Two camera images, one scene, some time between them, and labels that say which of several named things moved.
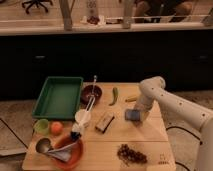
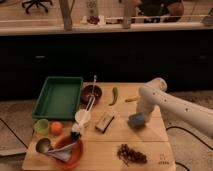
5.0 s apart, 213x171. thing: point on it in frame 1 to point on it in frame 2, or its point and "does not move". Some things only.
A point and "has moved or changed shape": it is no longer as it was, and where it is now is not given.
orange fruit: [56, 128] does not move
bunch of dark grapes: [127, 154] does not move
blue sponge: [132, 114] has moved or changed shape
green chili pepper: [115, 92] does not move
